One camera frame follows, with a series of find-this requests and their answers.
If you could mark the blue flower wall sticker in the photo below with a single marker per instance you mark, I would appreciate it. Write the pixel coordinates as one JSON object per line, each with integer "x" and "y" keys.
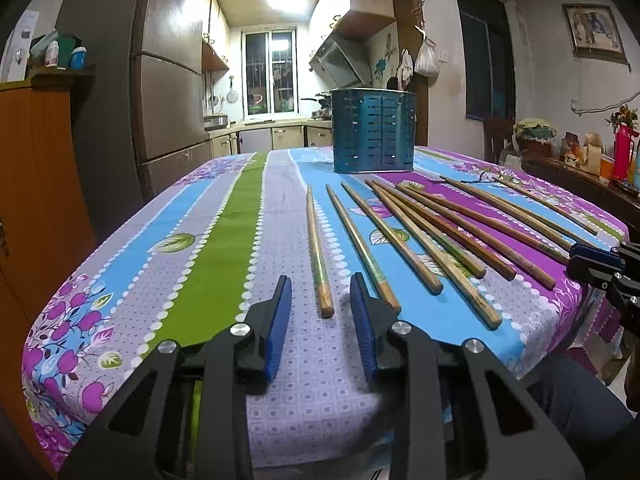
{"x": 384, "y": 62}

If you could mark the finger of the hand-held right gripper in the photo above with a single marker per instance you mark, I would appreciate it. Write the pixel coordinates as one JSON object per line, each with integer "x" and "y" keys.
{"x": 595, "y": 251}
{"x": 595, "y": 270}

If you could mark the beige carton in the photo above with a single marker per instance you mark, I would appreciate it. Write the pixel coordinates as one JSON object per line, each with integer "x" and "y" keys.
{"x": 593, "y": 152}

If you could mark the blue perforated utensil holder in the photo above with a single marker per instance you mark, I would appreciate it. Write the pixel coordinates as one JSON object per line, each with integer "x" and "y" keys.
{"x": 372, "y": 132}

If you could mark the colourful printed tablecloth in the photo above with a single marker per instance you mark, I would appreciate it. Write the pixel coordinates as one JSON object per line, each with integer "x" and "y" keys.
{"x": 210, "y": 240}

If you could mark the wooden chair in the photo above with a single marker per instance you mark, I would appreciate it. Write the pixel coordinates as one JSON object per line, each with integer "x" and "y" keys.
{"x": 497, "y": 137}

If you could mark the covered basket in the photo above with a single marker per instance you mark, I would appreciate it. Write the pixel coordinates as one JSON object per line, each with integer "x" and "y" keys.
{"x": 534, "y": 135}

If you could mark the beige wall cabinets over hood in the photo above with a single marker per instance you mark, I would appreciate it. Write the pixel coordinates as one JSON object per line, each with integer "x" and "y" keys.
{"x": 355, "y": 7}

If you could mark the white wall switch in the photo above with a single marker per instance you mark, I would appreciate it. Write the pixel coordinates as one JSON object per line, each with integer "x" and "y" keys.
{"x": 441, "y": 56}

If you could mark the artificial flower bunch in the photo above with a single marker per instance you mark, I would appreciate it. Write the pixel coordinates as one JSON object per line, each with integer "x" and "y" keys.
{"x": 624, "y": 116}

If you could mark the steel range hood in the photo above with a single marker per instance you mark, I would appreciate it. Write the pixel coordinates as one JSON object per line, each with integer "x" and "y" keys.
{"x": 337, "y": 62}

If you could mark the dark window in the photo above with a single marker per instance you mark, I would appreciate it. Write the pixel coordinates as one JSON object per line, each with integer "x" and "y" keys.
{"x": 485, "y": 50}

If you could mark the hanging round strainer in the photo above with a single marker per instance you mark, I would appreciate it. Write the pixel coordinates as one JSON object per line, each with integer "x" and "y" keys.
{"x": 233, "y": 94}

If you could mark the red thermos flask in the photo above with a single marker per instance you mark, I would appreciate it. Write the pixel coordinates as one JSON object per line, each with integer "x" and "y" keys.
{"x": 624, "y": 157}

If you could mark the person's trouser leg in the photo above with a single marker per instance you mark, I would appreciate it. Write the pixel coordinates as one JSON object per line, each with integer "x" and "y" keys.
{"x": 575, "y": 400}

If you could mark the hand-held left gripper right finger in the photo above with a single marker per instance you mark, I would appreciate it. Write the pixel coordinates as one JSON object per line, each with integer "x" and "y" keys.
{"x": 361, "y": 332}

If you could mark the white pill bottle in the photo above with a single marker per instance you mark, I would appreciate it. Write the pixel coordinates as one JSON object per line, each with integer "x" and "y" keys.
{"x": 51, "y": 54}

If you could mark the barred kitchen window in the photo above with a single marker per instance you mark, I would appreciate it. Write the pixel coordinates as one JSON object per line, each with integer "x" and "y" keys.
{"x": 269, "y": 72}

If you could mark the hanging white plastic bag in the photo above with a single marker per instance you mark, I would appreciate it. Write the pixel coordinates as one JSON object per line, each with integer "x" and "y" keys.
{"x": 426, "y": 60}

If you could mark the glass jar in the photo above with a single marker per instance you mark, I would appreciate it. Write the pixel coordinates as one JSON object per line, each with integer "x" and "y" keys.
{"x": 570, "y": 147}

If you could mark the green plastic container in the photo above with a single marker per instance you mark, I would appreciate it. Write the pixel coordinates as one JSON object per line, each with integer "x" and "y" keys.
{"x": 67, "y": 51}

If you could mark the dark wooden sideboard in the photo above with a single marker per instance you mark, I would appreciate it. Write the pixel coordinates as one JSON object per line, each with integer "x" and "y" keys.
{"x": 575, "y": 185}

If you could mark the steel kitchen sink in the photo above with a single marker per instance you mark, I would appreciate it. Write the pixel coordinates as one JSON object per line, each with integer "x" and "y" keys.
{"x": 215, "y": 121}

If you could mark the framed wall picture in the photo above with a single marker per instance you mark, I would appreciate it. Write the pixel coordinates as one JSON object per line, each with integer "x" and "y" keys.
{"x": 595, "y": 30}

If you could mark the orange wooden cabinet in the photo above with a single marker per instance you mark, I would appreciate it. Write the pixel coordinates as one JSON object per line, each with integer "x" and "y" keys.
{"x": 35, "y": 185}

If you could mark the beige wall cabinets over sink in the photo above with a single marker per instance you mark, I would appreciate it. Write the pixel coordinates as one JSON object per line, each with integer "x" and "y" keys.
{"x": 215, "y": 35}

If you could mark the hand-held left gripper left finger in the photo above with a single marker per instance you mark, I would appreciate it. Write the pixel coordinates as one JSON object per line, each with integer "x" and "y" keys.
{"x": 278, "y": 332}

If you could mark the hanging kitchen cloths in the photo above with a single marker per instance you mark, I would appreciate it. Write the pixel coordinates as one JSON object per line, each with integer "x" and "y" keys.
{"x": 406, "y": 67}

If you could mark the group of wooden chopsticks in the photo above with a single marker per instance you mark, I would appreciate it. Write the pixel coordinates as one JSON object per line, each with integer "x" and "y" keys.
{"x": 400, "y": 247}

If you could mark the brown refrigerator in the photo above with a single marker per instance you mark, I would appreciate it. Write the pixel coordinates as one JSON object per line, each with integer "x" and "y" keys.
{"x": 165, "y": 90}

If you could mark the beige kitchen base cabinets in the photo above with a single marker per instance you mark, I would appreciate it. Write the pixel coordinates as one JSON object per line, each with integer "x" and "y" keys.
{"x": 280, "y": 137}

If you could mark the black wok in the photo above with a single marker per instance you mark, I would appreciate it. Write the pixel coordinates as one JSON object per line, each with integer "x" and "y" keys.
{"x": 320, "y": 100}

